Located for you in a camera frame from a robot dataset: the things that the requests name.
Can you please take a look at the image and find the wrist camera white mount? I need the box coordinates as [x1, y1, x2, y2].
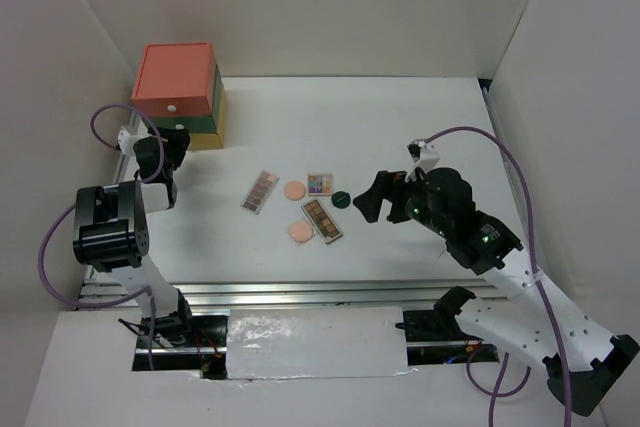
[117, 125, 143, 157]
[405, 139, 440, 182]

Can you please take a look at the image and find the long pink-brown eyeshadow palette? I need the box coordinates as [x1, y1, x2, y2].
[240, 171, 279, 215]

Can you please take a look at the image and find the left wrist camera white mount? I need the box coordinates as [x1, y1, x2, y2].
[117, 125, 143, 157]

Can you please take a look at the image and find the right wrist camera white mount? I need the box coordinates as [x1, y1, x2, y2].
[405, 139, 440, 182]

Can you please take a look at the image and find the aluminium table rail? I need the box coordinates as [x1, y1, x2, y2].
[74, 280, 494, 311]

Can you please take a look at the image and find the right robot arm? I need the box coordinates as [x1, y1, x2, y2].
[353, 168, 639, 417]

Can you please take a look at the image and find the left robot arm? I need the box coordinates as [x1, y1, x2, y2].
[73, 128, 197, 347]

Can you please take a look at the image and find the bare peach makeup puff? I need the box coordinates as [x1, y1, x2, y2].
[283, 180, 307, 201]

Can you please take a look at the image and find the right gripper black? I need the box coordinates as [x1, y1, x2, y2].
[352, 165, 451, 236]

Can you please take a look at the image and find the brown eyeshadow palette silver case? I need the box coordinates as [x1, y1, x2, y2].
[301, 199, 343, 245]

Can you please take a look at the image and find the colourful square eyeshadow palette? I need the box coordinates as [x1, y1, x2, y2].
[307, 173, 334, 197]

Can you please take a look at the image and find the white foil-edged cover panel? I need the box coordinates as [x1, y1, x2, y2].
[226, 307, 409, 380]

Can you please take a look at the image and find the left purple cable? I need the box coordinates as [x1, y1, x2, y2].
[38, 104, 174, 373]

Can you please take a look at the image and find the green drawer box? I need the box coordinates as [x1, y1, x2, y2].
[152, 68, 227, 137]

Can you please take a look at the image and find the coral top drawer box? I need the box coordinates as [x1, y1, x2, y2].
[131, 42, 217, 118]

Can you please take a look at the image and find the dark green round compact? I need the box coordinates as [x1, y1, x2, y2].
[331, 191, 351, 210]

